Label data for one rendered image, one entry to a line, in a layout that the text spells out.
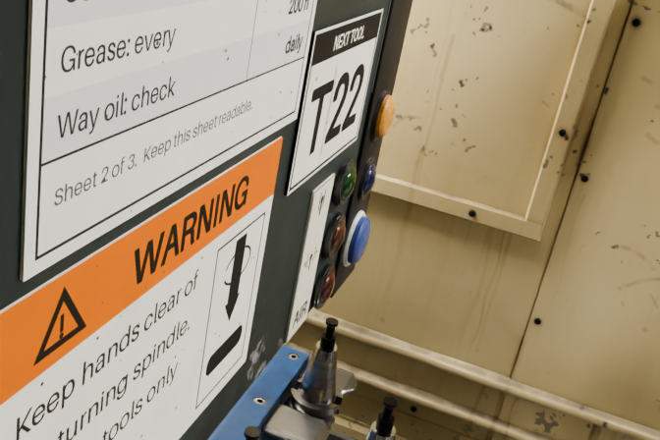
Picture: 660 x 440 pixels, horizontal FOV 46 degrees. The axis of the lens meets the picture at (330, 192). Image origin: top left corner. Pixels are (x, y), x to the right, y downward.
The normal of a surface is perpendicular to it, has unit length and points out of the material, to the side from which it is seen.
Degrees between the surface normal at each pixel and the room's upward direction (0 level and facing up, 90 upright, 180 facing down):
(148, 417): 90
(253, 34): 90
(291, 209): 90
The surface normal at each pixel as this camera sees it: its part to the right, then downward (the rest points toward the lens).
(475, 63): -0.33, 0.30
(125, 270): 0.93, 0.29
